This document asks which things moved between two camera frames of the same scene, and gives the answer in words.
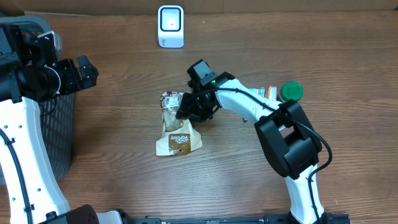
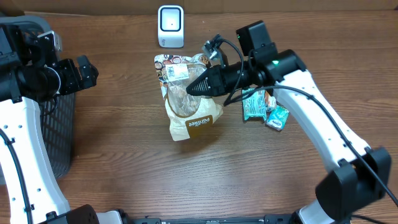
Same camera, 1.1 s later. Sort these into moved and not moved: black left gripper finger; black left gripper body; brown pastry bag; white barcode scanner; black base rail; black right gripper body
Moved: brown pastry bag; black right gripper body
Not moved: black left gripper body; white barcode scanner; black left gripper finger; black base rail
